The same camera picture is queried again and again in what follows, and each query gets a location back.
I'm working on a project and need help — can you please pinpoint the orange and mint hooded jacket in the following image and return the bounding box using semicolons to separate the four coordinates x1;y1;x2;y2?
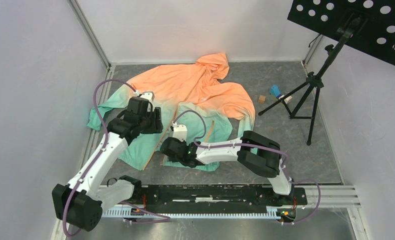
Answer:
87;53;256;170

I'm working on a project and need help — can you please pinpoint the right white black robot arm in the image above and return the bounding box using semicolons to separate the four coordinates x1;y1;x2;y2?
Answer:
160;130;295;204

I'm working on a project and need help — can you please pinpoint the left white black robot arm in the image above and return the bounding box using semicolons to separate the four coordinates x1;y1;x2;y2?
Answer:
52;91;163;232

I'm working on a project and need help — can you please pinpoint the small wooden cube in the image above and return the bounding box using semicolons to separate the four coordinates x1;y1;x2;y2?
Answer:
258;95;266;104

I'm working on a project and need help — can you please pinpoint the blue block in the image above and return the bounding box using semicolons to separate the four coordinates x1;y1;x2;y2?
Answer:
269;85;282;99

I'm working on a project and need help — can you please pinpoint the small white block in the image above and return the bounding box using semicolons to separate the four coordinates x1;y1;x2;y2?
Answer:
279;95;293;104

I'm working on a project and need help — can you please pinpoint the black tripod stand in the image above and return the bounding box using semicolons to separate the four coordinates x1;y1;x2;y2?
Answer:
258;16;364;146

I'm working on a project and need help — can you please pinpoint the black perforated tray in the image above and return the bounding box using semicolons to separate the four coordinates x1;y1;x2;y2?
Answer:
287;0;395;66

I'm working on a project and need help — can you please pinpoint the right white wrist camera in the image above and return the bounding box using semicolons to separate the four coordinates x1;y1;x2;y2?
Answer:
169;123;188;142

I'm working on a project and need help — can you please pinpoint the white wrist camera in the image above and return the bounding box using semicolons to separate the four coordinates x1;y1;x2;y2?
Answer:
169;123;188;142
133;91;155;102

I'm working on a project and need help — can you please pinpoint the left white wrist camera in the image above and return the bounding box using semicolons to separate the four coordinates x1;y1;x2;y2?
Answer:
133;91;155;102

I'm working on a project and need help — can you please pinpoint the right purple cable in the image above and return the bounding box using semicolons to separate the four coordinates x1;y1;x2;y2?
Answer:
173;109;322;226

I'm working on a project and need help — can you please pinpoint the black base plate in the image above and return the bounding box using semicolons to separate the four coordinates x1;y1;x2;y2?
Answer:
127;184;308;214

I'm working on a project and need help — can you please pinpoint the white slotted cable duct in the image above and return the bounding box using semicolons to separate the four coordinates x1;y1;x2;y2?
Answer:
102;205;281;220

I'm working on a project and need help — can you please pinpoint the aluminium frame rail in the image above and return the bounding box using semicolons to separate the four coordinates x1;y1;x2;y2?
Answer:
60;184;362;209

